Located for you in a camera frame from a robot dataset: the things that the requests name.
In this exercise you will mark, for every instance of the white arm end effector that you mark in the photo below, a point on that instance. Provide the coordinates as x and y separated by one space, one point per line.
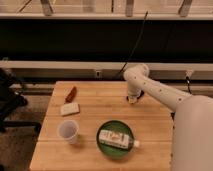
133 95

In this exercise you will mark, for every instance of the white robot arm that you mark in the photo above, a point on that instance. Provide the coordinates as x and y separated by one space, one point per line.
192 138

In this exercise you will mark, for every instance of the white labelled bottle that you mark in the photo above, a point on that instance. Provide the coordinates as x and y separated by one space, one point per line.
117 139

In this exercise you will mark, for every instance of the green round plate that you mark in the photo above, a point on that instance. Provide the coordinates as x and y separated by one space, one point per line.
110 151

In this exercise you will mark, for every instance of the brown snack bar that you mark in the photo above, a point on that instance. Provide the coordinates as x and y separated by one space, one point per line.
71 95

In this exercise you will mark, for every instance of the white sponge block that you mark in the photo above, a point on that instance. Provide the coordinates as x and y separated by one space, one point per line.
69 109

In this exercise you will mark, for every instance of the translucent plastic cup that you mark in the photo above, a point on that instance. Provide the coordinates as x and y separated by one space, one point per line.
68 130

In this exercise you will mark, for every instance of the black office chair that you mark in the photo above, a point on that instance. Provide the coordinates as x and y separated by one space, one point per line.
9 101

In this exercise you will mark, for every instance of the white wall outlet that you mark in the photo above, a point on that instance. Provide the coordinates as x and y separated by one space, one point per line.
98 74

